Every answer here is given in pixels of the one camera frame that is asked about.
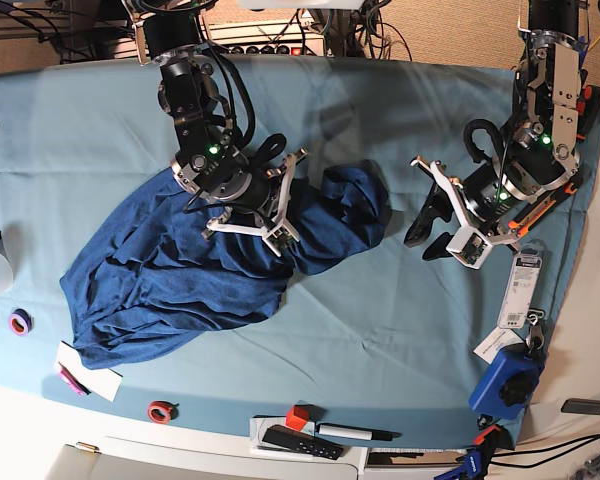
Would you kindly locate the black phone device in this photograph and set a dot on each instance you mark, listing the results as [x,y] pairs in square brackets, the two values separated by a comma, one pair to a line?
[581,406]

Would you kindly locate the blue spring clamp bottom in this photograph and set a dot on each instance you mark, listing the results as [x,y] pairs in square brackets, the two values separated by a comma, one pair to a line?
[473,466]

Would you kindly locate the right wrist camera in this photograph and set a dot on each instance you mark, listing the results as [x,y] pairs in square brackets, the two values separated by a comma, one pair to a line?
[280,240]

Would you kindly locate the white marker pen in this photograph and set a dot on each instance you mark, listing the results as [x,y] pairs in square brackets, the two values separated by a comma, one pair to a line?
[340,431]

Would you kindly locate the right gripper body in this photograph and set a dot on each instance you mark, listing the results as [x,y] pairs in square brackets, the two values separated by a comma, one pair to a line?
[279,220]

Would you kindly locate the blue box with knob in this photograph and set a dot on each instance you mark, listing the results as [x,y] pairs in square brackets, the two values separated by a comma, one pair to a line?
[508,383]

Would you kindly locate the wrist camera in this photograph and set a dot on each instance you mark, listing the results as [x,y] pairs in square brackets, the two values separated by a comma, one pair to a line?
[469,246]
[280,240]

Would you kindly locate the orange black clamp top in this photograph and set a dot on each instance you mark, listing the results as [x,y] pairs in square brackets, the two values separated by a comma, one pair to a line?
[588,108]

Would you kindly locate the pink marker pen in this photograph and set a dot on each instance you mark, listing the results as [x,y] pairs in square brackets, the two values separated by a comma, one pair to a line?
[70,380]

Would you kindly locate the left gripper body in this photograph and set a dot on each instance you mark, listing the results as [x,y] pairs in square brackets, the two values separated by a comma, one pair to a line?
[463,206]

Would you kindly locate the light blue table cloth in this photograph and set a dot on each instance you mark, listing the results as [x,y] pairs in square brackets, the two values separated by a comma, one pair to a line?
[383,340]

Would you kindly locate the dark blue t-shirt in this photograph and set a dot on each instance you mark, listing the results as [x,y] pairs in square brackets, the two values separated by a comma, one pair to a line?
[147,282]

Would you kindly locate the orange clamp bottom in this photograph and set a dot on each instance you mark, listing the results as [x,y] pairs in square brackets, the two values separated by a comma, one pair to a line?
[489,437]

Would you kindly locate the red tape roll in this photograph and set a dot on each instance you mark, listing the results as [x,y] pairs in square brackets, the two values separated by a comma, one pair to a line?
[162,412]

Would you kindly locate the power strip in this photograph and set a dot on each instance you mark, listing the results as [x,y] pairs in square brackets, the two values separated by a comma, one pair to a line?
[268,37]

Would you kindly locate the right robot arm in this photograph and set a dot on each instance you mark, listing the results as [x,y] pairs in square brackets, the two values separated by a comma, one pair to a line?
[214,121]

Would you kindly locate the black remote control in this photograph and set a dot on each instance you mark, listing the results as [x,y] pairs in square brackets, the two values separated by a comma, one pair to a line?
[294,441]

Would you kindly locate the packaged tool blister pack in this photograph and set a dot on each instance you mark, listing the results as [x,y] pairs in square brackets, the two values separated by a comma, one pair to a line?
[524,274]

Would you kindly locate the white paper card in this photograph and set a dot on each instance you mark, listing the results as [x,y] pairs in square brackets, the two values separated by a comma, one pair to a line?
[102,382]

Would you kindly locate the white label card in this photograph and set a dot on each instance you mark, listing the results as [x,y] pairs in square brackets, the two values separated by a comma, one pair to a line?
[496,340]

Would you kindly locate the purple tape roll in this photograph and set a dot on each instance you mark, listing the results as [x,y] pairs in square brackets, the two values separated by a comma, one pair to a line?
[20,322]

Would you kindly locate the red cube block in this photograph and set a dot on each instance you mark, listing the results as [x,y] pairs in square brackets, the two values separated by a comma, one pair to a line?
[297,418]

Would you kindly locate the orange black utility knife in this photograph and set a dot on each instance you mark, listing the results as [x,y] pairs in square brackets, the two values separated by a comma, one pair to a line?
[531,215]

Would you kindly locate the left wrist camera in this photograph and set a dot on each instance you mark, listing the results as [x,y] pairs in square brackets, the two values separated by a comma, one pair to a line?
[469,246]

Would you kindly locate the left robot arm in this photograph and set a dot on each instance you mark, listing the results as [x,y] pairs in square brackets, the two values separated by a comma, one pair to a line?
[528,165]

